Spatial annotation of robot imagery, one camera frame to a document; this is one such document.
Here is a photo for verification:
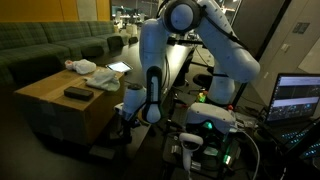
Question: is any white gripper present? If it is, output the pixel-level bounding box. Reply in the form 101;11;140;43
115;116;140;144

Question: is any black block front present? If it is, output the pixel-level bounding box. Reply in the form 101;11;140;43
89;145;115;160

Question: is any white towel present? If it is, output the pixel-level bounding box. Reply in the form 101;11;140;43
85;70;120;91

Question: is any black rectangular case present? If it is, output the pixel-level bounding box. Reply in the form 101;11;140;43
64;87;94;101

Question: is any white plastic bag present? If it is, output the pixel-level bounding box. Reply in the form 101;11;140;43
65;59;96;75

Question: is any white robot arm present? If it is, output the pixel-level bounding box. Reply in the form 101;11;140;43
121;0;260;142

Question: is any cardboard box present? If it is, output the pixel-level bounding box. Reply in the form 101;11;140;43
14;70;124;146

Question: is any white VR controller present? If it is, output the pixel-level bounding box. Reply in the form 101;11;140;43
179;133;203;171

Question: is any white tablet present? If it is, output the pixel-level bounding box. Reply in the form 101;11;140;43
106;61;132;73

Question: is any white VR headset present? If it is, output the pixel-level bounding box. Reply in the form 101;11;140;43
186;103;236;134

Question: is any green plaid sofa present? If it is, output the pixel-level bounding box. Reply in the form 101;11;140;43
0;21;130;86

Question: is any open laptop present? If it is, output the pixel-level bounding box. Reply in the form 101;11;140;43
263;73;320;152

